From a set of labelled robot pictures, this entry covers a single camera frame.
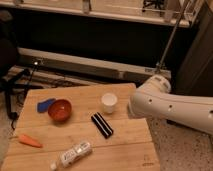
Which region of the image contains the orange pepper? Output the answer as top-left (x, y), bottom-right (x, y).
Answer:
top-left (18, 134), bottom-right (43, 148)

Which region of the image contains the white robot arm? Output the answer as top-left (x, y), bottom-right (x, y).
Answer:
top-left (128, 75), bottom-right (213, 135)

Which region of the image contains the white ceramic cup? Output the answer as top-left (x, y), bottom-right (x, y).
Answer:
top-left (101, 93), bottom-right (118, 114)

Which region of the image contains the black striped rectangular block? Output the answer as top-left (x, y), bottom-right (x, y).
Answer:
top-left (91, 113), bottom-right (114, 139)

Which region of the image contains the red bowl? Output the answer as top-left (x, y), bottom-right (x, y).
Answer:
top-left (48, 99), bottom-right (72, 122)

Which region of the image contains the metal pole stand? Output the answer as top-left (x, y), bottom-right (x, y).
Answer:
top-left (155, 0), bottom-right (191, 73)

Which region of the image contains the blue sponge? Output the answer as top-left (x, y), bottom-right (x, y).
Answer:
top-left (37, 98), bottom-right (55, 113)

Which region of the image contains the black office chair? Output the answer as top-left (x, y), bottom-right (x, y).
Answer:
top-left (0, 10), bottom-right (42, 129)

